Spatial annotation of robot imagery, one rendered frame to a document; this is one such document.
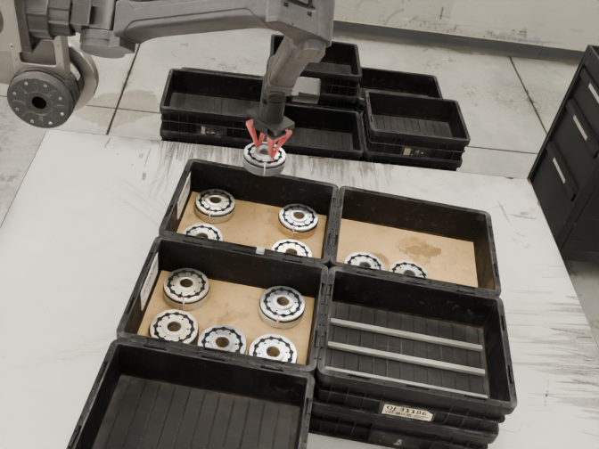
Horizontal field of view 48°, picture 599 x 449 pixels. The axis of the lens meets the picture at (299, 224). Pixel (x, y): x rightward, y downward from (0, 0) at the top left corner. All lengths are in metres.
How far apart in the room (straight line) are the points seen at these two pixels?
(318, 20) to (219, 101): 1.79
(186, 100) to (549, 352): 1.72
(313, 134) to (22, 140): 1.41
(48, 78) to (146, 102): 2.16
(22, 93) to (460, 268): 1.12
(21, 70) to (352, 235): 0.88
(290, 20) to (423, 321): 0.85
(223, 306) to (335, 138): 1.50
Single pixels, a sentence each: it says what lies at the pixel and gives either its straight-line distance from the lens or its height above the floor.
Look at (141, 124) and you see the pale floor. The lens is 3.54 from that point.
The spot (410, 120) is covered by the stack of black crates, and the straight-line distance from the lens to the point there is 2.92.
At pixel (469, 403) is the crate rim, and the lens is 1.39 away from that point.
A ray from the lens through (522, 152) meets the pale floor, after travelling 3.91.
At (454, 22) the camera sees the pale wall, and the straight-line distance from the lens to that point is 4.70.
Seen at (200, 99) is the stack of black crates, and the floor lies 0.49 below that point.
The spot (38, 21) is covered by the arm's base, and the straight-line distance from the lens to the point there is 1.24.
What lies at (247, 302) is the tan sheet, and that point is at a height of 0.83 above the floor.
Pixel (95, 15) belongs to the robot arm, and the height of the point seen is 1.46.
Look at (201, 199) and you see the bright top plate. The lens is 1.76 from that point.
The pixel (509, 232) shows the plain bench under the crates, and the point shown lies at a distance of 2.16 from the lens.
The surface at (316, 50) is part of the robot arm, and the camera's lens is 1.07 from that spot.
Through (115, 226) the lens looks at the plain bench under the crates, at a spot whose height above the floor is 0.70.
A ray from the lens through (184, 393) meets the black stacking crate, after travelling 1.41.
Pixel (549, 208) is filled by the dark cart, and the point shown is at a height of 0.25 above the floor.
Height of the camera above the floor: 2.00
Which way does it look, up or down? 42 degrees down
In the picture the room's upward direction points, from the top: 10 degrees clockwise
